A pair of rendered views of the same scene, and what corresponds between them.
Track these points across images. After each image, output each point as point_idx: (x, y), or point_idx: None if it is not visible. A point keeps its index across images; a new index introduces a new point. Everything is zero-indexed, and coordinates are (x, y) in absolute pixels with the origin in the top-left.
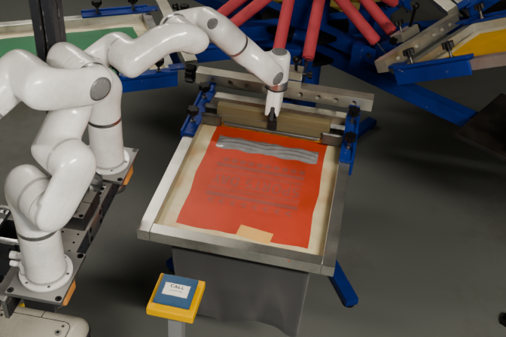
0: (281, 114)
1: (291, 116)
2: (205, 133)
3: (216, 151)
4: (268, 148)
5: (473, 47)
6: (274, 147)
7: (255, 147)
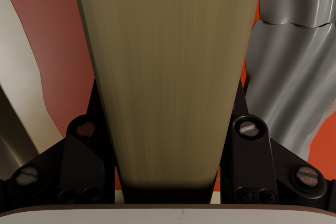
0: (209, 154)
1: (227, 21)
2: (218, 202)
3: (322, 174)
4: (327, 16)
5: None
6: None
7: (324, 81)
